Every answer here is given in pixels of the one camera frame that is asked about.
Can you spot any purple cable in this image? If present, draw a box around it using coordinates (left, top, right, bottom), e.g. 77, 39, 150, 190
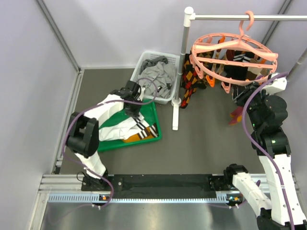
47, 78, 159, 226
206, 71, 297, 230

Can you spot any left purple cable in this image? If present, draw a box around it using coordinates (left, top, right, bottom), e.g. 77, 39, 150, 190
47, 78, 159, 226

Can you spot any black white striped sock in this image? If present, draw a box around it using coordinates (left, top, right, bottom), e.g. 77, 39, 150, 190
224, 50, 254, 81

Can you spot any white metal clothes rack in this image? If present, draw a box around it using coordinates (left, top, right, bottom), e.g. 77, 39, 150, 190
171, 7, 307, 130

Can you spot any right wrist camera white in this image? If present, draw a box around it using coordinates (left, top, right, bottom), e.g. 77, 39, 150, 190
263, 77, 287, 95

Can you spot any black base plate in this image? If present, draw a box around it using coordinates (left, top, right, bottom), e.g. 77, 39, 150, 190
81, 174, 240, 199

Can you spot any black argyle sock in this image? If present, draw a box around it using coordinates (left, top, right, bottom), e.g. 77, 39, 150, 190
180, 54, 207, 109

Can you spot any orange brown striped sock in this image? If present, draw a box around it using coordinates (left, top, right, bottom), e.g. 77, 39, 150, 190
122, 123, 159, 143

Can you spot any orange clothes clip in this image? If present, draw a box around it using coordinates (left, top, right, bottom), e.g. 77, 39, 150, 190
206, 75, 215, 87

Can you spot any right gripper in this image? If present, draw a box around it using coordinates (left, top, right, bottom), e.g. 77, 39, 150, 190
232, 81, 270, 129

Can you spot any pink round clip hanger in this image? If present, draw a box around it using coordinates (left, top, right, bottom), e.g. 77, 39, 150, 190
189, 11, 278, 93

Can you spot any grey slotted cable duct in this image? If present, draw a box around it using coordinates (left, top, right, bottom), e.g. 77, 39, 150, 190
48, 194, 243, 204

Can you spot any grey clothes pile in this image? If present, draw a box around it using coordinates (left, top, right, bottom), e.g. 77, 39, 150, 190
137, 56, 177, 99

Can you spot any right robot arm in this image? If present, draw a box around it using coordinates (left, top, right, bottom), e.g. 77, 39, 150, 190
224, 83, 307, 230

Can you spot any green plastic tray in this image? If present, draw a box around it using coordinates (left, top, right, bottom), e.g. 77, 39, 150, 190
97, 102, 162, 153

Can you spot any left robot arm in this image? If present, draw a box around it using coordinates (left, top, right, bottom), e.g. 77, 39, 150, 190
64, 80, 145, 191

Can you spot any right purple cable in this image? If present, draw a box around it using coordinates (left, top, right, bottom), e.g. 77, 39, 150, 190
206, 71, 297, 230

